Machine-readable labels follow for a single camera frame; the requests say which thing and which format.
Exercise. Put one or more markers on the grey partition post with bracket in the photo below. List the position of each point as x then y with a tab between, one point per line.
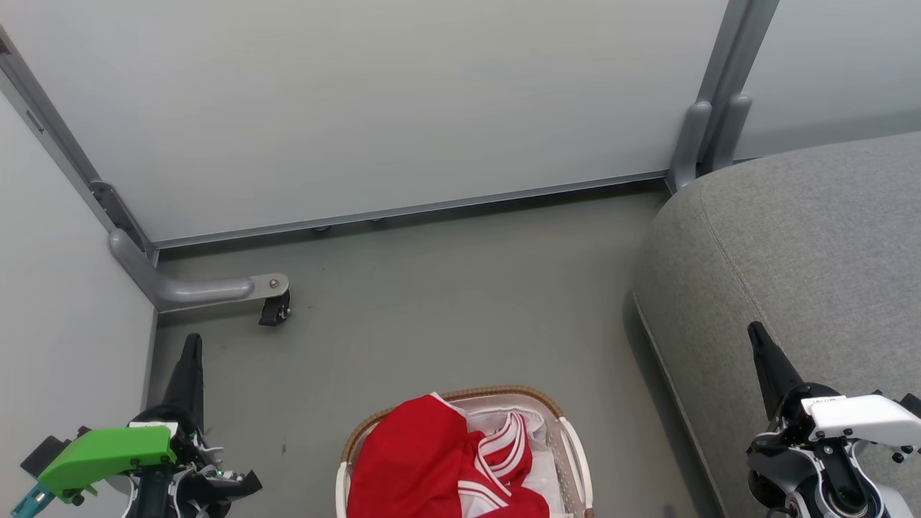
57	137

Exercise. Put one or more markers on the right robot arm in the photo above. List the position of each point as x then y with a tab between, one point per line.
849	503

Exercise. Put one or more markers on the red and white jersey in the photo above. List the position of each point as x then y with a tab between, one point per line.
507	467

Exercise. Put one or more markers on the black caster wheel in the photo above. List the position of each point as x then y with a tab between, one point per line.
275	309

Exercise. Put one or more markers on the grey partition bottom rail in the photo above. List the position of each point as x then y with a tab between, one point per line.
432	208

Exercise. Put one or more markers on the grey partition leg long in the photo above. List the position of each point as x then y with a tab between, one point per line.
194	289

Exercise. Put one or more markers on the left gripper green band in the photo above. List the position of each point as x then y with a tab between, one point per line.
108	450

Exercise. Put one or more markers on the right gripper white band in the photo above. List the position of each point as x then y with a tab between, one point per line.
842	424

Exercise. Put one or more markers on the grey partition leg short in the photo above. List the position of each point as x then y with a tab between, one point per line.
691	140
732	129

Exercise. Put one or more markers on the white cloth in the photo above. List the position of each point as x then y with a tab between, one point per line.
540	432

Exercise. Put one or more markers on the red garment with white stripes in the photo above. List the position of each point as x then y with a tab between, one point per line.
410	460

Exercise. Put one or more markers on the grey fabric sofa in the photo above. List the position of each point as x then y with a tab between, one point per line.
806	244

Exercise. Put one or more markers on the white laundry basket wicker rim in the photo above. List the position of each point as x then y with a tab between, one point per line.
572	460

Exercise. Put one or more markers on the grey partition post tall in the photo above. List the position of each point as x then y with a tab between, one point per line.
737	50

